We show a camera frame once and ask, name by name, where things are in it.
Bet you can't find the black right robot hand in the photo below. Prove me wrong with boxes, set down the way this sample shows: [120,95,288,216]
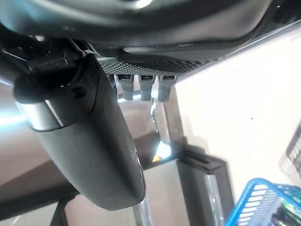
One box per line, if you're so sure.
[0,0,301,211]

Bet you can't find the blue plastic shopping basket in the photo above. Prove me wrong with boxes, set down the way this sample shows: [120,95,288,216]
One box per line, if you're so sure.
[225,178,301,226]

